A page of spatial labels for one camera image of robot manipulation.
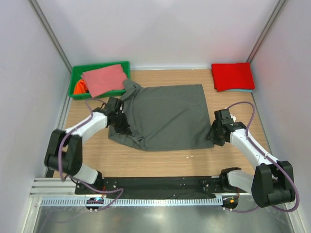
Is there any grey t shirt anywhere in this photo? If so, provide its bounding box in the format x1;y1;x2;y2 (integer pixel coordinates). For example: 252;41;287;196
108;79;214;151

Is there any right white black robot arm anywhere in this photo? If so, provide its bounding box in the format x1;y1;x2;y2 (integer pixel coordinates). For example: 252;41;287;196
207;109;297;208

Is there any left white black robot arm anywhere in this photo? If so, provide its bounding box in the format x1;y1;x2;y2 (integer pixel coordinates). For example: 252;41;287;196
44;97;132;194

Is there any pink folded t shirt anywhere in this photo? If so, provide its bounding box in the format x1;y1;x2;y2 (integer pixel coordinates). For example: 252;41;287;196
81;64;127;98

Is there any orange t shirt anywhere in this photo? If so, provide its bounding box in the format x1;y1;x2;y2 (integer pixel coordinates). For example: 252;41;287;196
73;79;88;95

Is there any light blue folded t shirt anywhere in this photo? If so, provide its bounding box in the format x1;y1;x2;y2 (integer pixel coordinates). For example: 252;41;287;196
227;89;253;93

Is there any green plastic bin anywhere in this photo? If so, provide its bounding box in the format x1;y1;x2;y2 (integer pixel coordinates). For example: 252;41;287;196
68;61;132;100

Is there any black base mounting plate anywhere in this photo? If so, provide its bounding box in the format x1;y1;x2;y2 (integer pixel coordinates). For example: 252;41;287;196
74;176;249;200

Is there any red folded t shirt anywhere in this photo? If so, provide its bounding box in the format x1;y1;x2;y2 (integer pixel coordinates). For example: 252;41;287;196
211;63;255;92

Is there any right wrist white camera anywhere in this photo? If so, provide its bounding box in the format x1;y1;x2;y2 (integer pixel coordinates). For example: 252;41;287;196
231;114;236;122

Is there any white slotted cable duct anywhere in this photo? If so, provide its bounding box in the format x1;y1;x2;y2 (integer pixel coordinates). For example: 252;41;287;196
40;197;223;207

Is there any aluminium frame rail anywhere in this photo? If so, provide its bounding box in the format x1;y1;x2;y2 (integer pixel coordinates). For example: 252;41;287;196
29;177;78;198

